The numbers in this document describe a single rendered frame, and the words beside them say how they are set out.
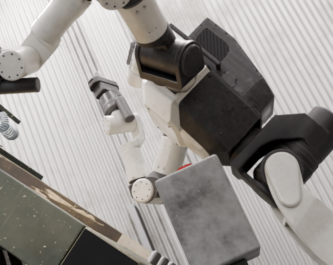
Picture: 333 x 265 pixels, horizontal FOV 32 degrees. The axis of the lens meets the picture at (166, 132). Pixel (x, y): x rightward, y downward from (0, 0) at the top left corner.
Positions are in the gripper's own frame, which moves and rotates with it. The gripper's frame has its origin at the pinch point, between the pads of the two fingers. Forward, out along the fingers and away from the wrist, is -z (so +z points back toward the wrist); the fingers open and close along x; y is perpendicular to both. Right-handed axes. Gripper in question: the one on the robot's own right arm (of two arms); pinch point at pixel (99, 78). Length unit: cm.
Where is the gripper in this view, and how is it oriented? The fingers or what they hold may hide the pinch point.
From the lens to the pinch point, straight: 211.1
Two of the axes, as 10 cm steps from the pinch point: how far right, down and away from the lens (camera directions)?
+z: 4.1, 7.1, -5.7
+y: -6.0, 6.8, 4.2
